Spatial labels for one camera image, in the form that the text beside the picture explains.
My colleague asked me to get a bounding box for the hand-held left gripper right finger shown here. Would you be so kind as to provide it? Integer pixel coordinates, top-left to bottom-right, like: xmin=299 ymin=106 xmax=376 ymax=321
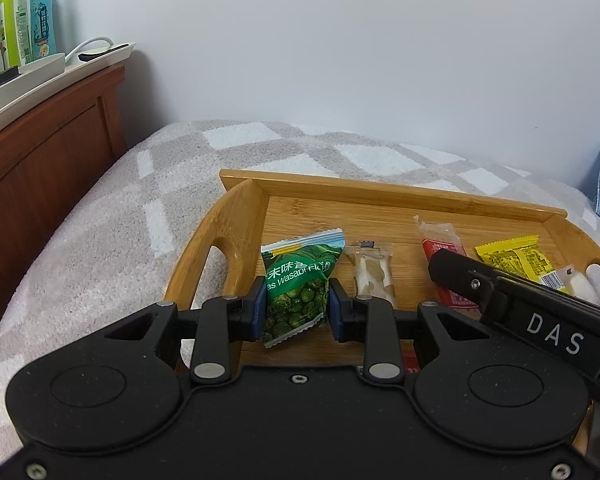
xmin=327 ymin=276 xmax=487 ymax=387

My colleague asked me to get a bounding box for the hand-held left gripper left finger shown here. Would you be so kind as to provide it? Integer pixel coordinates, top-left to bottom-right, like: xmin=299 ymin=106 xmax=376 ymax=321
xmin=102 ymin=275 xmax=267 ymax=387

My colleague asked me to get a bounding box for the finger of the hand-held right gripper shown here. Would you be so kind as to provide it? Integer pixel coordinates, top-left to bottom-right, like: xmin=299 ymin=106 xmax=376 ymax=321
xmin=426 ymin=248 xmax=507 ymax=322

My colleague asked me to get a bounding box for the green pea snack packet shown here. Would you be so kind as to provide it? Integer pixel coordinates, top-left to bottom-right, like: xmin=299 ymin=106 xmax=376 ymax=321
xmin=260 ymin=228 xmax=343 ymax=350

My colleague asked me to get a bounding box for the cream gold snack packet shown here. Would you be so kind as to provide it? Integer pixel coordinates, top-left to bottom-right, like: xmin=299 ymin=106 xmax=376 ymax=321
xmin=344 ymin=241 xmax=397 ymax=311

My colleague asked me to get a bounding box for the white candy packet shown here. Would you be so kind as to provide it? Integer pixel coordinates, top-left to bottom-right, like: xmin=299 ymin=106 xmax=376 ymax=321
xmin=555 ymin=265 xmax=600 ymax=306

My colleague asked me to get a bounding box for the yellow snack packet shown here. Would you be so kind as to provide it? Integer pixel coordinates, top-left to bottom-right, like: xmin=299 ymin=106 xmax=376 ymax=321
xmin=474 ymin=236 xmax=571 ymax=293

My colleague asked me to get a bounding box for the wooden tray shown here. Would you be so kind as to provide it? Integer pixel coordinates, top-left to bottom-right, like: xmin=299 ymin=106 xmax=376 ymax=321
xmin=164 ymin=169 xmax=600 ymax=386

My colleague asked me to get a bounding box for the brown wooden dresser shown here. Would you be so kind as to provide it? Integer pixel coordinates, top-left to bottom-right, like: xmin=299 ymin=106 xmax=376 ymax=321
xmin=0 ymin=65 xmax=128 ymax=356

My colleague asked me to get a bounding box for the white power strip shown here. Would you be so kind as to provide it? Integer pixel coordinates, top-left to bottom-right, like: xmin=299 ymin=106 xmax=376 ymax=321
xmin=0 ymin=42 xmax=137 ymax=141
xmin=0 ymin=52 xmax=67 ymax=107

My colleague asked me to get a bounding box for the teal spray bottle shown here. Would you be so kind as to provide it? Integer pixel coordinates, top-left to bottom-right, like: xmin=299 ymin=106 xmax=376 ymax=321
xmin=28 ymin=0 xmax=51 ymax=58

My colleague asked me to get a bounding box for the green spray bottle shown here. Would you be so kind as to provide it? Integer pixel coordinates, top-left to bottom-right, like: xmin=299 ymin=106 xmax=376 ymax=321
xmin=0 ymin=0 xmax=33 ymax=68

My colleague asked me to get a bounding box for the white cable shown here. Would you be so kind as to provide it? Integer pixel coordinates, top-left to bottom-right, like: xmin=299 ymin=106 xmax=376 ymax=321
xmin=64 ymin=36 xmax=114 ymax=61

